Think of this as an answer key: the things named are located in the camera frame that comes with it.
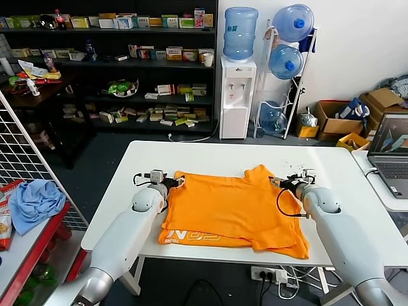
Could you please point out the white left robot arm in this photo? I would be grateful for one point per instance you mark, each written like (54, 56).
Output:
(127, 236)

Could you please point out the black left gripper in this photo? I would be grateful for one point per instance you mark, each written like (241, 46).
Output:
(172, 183)

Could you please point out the white paper cup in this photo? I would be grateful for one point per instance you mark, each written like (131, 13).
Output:
(208, 60)

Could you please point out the small bright green box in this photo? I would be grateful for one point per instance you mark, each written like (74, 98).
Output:
(190, 97)

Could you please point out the white metal jug rack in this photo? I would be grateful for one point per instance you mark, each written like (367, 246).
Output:
(292, 110)

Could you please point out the white milk bottle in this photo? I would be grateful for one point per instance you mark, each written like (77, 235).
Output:
(33, 88)

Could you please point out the white water dispenser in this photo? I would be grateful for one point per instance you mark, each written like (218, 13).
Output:
(234, 117)

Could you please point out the red white medicine box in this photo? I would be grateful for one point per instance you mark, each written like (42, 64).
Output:
(166, 89)

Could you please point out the orange chips bag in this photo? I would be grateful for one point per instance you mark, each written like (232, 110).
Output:
(4, 229)

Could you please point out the shiny black bowl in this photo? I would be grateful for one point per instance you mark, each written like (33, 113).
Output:
(48, 21)

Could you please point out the open white box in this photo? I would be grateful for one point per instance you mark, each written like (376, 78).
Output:
(77, 56)

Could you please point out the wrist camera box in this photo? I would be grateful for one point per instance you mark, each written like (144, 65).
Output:
(308, 175)
(157, 177)

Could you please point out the green plastic pouch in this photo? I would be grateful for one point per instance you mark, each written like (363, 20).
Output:
(14, 80)

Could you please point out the red snack packet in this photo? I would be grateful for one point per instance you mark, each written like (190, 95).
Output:
(17, 88)

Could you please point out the silver foil bag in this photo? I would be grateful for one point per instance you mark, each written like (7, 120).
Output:
(307, 119)

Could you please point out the black clamp bracket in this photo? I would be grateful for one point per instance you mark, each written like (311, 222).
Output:
(301, 91)

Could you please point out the white table leg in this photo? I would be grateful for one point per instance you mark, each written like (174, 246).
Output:
(137, 274)

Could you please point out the black shelving unit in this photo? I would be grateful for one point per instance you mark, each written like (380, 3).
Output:
(178, 39)

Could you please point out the yellow white medicine box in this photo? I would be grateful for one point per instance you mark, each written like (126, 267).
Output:
(174, 53)

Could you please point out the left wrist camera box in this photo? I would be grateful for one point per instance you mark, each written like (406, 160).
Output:
(157, 177)

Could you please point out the pink white product box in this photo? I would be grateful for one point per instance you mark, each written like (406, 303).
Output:
(199, 18)

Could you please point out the white charger adapter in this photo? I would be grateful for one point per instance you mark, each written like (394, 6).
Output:
(282, 276)

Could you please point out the green white carton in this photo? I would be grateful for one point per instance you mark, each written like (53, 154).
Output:
(186, 23)

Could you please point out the scattered dark crumbs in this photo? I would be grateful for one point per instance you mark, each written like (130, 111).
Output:
(290, 164)

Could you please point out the purple drink bottle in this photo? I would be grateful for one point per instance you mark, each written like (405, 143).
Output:
(49, 62)

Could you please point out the beige hanging rag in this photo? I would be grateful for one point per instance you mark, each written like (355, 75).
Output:
(272, 35)

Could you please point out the blue white carton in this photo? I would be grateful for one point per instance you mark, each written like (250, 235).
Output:
(124, 23)

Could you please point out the yellow plastic crate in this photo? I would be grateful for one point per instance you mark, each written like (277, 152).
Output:
(344, 141)

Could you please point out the blue drink bottle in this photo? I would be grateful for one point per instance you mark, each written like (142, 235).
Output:
(90, 51)

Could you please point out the red framed storage rack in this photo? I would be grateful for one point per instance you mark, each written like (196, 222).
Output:
(35, 255)

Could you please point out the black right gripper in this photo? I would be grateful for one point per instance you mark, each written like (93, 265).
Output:
(290, 185)

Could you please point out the crumpled light blue garment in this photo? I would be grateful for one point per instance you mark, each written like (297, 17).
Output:
(34, 203)

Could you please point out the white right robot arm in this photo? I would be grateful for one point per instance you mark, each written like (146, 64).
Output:
(347, 242)

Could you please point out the white side table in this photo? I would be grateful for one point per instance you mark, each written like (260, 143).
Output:
(373, 190)

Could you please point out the white paper roll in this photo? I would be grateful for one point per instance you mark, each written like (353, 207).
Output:
(4, 66)

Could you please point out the yellow paper packet pile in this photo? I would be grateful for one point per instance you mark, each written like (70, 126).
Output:
(34, 70)

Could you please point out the pale green medicine box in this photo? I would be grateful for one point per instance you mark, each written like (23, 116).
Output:
(185, 88)

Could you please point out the tan cardboard box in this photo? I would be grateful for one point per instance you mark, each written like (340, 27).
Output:
(381, 97)

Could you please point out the dark wooden table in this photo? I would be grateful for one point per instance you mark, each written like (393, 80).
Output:
(41, 99)

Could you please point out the long green carton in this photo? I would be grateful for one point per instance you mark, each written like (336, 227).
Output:
(26, 21)

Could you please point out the red capped cola bottle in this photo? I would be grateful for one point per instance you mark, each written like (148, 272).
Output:
(60, 19)

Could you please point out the upright blue water jug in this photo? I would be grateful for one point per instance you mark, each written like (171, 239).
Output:
(240, 37)

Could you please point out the red white snack bag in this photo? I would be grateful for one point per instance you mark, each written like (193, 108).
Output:
(8, 190)

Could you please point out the dark blue hanging cloth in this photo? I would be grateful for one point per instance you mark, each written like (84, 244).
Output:
(310, 43)

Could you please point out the grey open laptop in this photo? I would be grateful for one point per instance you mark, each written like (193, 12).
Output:
(390, 164)

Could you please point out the green orange medicine box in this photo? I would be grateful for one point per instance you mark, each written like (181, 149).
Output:
(190, 55)

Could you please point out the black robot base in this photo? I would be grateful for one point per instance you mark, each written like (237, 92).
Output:
(202, 294)

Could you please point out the yellow white carton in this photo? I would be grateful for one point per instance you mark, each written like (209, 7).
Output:
(80, 22)

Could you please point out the green grey medicine box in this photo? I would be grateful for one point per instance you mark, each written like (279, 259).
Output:
(199, 89)

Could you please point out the grey clothes pile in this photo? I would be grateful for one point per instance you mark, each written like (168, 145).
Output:
(400, 85)

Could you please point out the bowl with green bag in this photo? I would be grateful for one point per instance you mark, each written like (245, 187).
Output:
(119, 86)

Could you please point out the green plastic bottle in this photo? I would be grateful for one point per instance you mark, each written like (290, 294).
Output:
(41, 274)

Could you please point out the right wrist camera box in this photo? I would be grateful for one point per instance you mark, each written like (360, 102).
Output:
(308, 175)

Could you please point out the small yellow box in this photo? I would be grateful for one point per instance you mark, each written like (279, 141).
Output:
(307, 131)

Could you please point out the white power strip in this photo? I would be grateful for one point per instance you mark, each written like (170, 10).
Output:
(261, 273)

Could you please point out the blue fabric bag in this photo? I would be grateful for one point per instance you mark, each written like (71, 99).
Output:
(349, 109)

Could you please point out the teal white carton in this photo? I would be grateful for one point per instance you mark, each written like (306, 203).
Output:
(169, 21)

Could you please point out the orange t-shirt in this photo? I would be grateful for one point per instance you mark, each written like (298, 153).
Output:
(223, 210)

